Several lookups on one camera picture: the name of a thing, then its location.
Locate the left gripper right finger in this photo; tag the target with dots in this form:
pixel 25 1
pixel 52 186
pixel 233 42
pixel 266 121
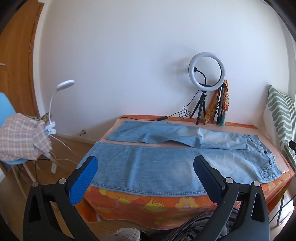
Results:
pixel 251 222

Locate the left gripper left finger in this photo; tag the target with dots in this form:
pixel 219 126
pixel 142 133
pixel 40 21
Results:
pixel 40 222

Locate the light blue denim jeans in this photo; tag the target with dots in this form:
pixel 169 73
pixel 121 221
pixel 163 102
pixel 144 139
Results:
pixel 156 158

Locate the pink plaid cloth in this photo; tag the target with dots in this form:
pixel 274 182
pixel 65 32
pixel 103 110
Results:
pixel 38 141

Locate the white clip desk lamp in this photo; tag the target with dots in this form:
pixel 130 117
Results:
pixel 52 114

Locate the orange floral bed cover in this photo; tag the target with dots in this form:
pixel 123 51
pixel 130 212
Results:
pixel 162 213

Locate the green white patterned pillow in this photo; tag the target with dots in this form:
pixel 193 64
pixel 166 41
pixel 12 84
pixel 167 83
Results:
pixel 279 120

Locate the light blue chair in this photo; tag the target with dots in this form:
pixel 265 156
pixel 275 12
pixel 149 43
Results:
pixel 11 139

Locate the black mini tripod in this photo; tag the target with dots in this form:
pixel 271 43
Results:
pixel 201 107

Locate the wooden door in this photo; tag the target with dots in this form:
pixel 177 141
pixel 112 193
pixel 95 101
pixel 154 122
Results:
pixel 17 48

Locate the white inline switch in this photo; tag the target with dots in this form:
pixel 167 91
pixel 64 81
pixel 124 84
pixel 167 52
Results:
pixel 53 168

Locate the white ring light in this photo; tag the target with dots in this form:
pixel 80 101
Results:
pixel 206 71

